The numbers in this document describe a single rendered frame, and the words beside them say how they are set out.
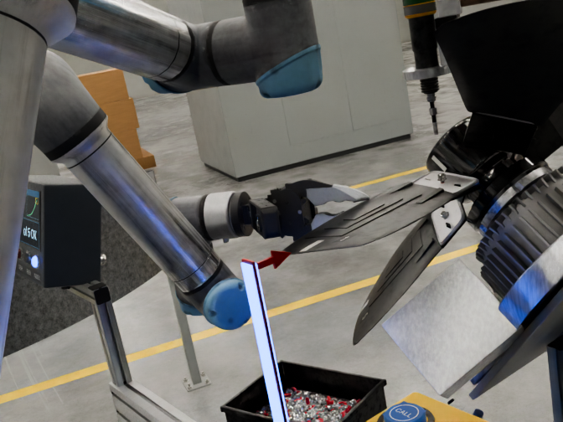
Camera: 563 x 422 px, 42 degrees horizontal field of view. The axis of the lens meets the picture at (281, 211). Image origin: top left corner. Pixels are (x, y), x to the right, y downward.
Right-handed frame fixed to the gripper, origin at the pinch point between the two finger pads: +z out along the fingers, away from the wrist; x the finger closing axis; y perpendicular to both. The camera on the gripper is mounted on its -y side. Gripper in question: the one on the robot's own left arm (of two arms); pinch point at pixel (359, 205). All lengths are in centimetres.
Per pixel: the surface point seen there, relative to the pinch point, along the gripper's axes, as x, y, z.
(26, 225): 0, 11, -67
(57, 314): 46, 105, -136
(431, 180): -1.9, 5.0, 10.0
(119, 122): -14, 669, -425
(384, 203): -0.6, -3.7, 4.4
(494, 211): 3.2, 2.5, 18.7
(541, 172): -1.4, 5.4, 25.5
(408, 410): 13.8, -38.2, 10.5
